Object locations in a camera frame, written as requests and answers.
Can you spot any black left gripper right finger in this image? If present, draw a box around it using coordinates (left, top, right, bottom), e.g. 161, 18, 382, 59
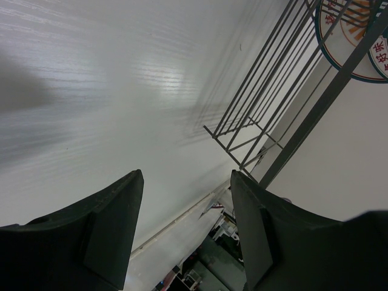
230, 171, 387, 290

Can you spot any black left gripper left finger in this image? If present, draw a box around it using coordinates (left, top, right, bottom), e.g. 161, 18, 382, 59
1, 170, 144, 290

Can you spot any green rim plate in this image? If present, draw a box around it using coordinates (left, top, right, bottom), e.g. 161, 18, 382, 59
368, 33, 388, 80

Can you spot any orange sunburst plate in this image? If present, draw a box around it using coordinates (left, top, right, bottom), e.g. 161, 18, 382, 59
315, 1, 378, 70

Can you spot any grey wire dish rack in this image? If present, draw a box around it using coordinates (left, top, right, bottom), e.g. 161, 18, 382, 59
209, 1, 387, 187

